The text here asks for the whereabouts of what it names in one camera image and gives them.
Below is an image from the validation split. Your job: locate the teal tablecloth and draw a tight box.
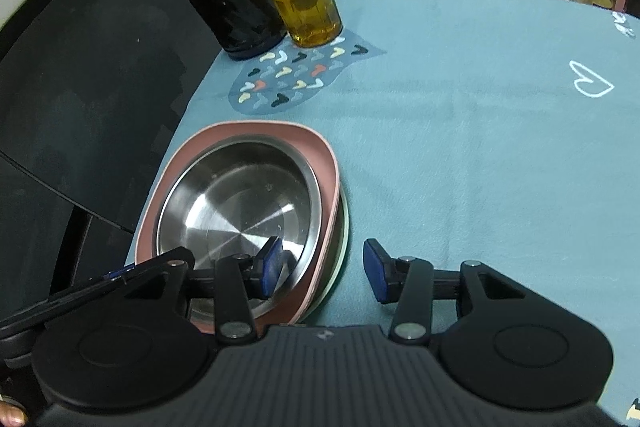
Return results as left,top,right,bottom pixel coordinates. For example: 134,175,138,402
132,0,640,427

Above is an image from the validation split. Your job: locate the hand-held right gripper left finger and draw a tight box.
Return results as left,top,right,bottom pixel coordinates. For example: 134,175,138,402
122,237,284,342

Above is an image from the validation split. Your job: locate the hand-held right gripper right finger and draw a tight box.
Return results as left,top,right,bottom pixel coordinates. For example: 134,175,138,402
363,238,521,341

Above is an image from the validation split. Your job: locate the green plate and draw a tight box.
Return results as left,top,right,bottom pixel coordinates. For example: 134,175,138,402
300,192,350,323

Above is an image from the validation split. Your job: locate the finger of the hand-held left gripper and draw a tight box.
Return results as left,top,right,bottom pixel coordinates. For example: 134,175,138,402
0,265,139,342

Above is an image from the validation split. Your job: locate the person's left hand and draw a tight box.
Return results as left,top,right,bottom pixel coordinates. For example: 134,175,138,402
0,399,28,427

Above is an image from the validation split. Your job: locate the stainless steel plate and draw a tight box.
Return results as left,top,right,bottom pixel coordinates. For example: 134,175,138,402
152,136,323,323

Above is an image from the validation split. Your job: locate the pink dish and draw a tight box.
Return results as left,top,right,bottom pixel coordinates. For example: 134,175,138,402
135,121,342,325

